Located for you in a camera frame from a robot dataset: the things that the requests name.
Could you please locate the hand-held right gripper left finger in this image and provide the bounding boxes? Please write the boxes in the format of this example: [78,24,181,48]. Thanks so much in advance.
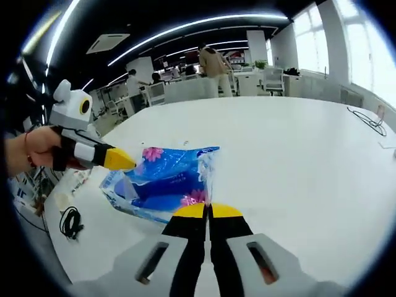
[66,203,208,297]

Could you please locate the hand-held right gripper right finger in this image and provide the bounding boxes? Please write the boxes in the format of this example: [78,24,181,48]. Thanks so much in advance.
[209,203,346,297]

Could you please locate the clear plastic wrapper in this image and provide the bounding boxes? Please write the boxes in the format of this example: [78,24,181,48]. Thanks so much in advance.
[71,169,92,195]

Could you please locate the blue tissue packet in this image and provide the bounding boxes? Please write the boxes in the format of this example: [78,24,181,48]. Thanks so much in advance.
[98,145,221,225]

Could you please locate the black cable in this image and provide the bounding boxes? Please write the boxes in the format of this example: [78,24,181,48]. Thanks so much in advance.
[59,206,85,241]

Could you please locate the person's left hand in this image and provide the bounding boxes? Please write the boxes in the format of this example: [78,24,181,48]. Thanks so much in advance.
[25,125,92,171]

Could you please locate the ceiling air conditioner vent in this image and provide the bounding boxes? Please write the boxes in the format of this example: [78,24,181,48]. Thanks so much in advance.
[86,33,131,55]

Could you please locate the white mesh office chair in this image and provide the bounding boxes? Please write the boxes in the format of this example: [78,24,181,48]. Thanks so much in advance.
[262,67,285,96]
[147,82,166,106]

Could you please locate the white table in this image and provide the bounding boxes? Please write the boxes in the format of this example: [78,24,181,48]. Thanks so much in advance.
[43,95,396,297]

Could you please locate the grey desk partition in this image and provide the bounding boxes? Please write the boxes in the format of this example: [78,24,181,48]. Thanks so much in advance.
[163,79,217,105]

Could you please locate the bright window with blinds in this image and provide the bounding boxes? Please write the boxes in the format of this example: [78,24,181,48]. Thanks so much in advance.
[337,0,396,109]
[293,4,329,74]

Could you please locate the red string bracelet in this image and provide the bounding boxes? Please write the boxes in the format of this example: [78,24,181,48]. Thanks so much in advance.
[24,131,35,166]

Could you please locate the thin wire loop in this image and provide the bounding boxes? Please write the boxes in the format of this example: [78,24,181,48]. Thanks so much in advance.
[346,106,387,137]

